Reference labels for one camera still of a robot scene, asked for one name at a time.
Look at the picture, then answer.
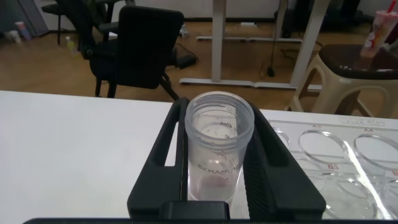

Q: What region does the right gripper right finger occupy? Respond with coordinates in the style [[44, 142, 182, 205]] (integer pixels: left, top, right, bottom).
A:
[[242, 101, 326, 222]]

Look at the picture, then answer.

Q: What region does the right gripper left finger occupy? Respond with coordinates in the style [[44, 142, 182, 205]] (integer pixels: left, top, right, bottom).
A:
[[126, 96, 190, 220]]

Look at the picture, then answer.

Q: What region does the red pigment test tube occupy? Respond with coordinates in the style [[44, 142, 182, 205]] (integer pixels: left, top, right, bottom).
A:
[[184, 90, 256, 218]]

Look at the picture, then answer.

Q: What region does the clear acrylic test tube rack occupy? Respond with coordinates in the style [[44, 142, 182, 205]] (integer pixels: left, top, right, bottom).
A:
[[229, 118, 398, 220]]

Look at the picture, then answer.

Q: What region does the black office chair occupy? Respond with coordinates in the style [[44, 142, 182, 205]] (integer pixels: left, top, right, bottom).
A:
[[55, 0, 200, 101]]

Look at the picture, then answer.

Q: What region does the brown beige plastic stool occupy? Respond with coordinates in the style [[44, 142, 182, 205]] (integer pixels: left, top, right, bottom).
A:
[[285, 44, 398, 119]]

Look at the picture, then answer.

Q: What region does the white double desk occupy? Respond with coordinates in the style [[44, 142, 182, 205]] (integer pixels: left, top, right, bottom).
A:
[[179, 0, 330, 91]]

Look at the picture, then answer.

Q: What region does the green drink bottle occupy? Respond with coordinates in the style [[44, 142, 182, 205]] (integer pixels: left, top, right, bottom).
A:
[[65, 35, 79, 58]]

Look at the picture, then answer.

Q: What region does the drink cup with red straw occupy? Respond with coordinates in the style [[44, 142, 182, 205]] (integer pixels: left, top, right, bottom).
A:
[[359, 0, 398, 59]]

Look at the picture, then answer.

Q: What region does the pink purple cup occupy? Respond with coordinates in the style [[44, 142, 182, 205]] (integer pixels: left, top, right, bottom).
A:
[[14, 21, 32, 41]]

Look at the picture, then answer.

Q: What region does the small white cup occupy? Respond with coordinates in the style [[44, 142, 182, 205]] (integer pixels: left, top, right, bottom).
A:
[[8, 29, 22, 44]]

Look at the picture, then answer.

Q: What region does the black metal chair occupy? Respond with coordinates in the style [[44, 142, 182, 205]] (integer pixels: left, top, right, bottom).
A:
[[41, 0, 78, 46]]

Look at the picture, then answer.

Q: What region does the tall grey cabinet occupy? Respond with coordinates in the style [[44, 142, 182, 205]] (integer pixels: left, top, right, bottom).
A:
[[0, 0, 49, 37]]

